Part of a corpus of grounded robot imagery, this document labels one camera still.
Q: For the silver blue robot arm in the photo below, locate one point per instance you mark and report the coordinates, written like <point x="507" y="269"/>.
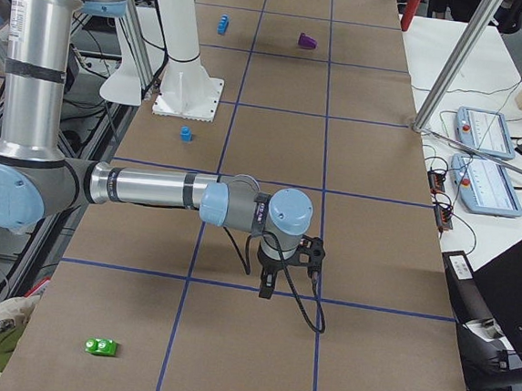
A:
<point x="38" y="180"/>

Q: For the purple trapezoid block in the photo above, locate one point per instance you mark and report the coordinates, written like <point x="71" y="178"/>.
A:
<point x="306" y="42"/>

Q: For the blue block far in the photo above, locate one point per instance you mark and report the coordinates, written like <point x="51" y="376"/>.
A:
<point x="223" y="24"/>

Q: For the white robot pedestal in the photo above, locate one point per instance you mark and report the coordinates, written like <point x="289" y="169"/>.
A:
<point x="166" y="47"/>

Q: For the upper teach pendant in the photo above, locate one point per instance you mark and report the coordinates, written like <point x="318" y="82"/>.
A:
<point x="484" y="130"/>

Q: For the orange relay board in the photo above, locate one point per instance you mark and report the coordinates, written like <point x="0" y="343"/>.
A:
<point x="436" y="181"/>
<point x="443" y="219"/>

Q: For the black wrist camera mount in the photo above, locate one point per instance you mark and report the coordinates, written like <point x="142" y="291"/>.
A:
<point x="309" y="254"/>

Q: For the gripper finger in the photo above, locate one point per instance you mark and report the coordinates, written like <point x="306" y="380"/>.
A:
<point x="270" y="285"/>
<point x="264" y="285"/>

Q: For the teach pendant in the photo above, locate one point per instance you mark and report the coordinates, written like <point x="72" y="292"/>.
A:
<point x="484" y="187"/>
<point x="484" y="130"/>

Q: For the green double stud block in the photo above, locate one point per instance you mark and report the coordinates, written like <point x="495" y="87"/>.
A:
<point x="101" y="346"/>

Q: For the black laptop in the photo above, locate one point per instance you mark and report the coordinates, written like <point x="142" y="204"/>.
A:
<point x="500" y="284"/>

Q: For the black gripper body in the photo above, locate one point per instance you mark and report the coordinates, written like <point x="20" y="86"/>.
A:
<point x="268" y="266"/>

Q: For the lower orange relay board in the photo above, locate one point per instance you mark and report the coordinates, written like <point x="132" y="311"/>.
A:
<point x="443" y="219"/>

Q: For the red cylinder bottle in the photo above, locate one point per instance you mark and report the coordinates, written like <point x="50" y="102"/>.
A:
<point x="409" y="12"/>

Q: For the aluminium frame post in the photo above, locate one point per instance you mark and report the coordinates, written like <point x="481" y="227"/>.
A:
<point x="466" y="42"/>

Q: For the lower teach pendant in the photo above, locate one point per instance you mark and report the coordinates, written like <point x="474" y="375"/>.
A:
<point x="484" y="187"/>

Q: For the blue block near pedestal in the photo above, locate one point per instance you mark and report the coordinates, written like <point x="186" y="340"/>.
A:
<point x="185" y="134"/>

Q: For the upper orange relay board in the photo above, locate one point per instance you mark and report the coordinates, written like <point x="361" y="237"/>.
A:
<point x="436" y="181"/>

